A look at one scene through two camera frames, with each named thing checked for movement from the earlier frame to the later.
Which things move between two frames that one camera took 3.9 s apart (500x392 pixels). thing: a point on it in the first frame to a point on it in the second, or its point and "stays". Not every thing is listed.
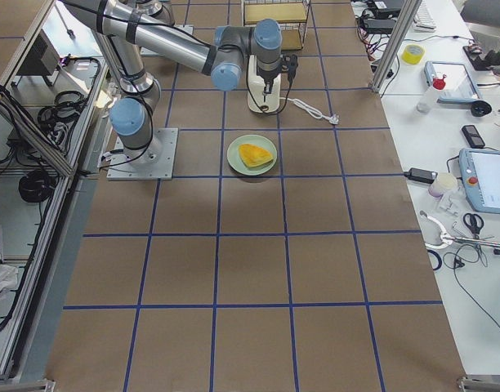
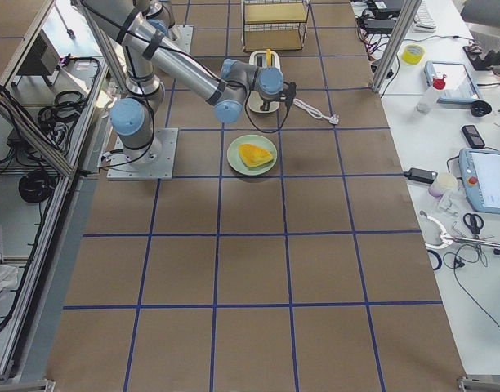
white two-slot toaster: x=258 y=101 stays
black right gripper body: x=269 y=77 to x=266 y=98
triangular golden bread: x=252 y=155 stays
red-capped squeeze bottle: x=430 y=97 stays
